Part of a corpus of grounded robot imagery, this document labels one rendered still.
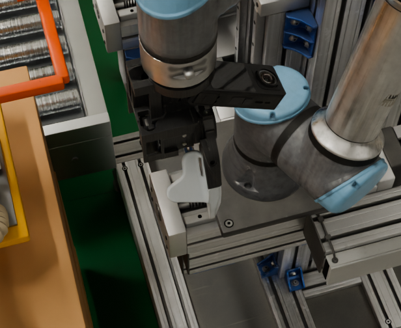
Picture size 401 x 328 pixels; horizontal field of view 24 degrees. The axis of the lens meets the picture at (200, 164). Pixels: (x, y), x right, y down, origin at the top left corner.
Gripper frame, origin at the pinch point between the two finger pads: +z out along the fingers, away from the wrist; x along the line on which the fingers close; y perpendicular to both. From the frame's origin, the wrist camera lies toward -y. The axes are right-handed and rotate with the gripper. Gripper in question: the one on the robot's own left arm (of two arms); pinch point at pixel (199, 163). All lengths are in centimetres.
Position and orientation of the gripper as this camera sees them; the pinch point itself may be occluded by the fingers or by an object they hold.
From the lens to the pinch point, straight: 111.2
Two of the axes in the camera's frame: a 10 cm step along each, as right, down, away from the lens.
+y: -9.6, 2.4, -1.5
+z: 0.0, 5.3, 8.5
